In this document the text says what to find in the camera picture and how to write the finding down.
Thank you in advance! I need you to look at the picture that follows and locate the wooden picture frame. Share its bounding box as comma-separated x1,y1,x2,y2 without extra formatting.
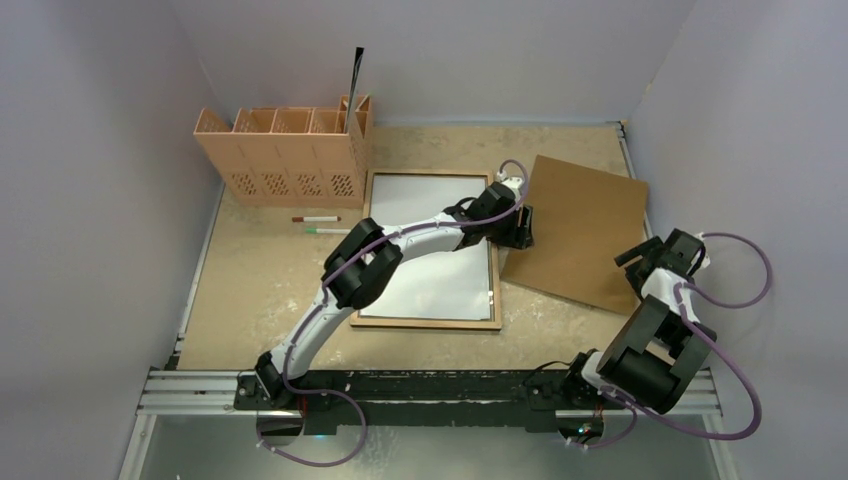
349,168,503,331

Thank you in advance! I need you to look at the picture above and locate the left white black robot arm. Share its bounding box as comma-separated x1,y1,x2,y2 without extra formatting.
254,176,532,409

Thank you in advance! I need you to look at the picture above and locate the orange perforated organizer rack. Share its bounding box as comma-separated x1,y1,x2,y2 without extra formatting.
193,95,373,209

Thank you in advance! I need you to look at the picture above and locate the green capped white marker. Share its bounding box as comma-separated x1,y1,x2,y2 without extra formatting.
304,228,350,235

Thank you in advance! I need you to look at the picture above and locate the red capped white marker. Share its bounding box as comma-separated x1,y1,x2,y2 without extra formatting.
291,216,341,223

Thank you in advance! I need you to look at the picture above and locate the landscape photo print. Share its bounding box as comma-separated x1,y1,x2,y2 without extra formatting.
359,174,493,322

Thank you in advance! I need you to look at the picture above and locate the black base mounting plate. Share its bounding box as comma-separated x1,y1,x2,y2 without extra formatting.
234,368,612,435

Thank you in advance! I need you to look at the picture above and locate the black flat strip in rack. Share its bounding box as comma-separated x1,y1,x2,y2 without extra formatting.
344,46,365,133

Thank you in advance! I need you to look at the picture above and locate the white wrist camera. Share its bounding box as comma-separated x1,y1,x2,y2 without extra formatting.
688,232,710,276
495,170,525,196

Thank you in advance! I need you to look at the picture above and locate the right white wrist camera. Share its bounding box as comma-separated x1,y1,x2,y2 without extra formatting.
688,232,710,276

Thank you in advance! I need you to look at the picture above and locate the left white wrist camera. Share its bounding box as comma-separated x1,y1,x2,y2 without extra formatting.
495,170,525,196

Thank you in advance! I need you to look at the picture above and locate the aluminium rail frame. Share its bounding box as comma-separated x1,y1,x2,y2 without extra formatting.
119,122,740,480

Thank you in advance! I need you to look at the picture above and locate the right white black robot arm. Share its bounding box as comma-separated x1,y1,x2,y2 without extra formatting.
561,229,710,414

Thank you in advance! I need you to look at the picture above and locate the brown cardboard backing board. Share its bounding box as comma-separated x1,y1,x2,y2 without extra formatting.
501,155,649,315

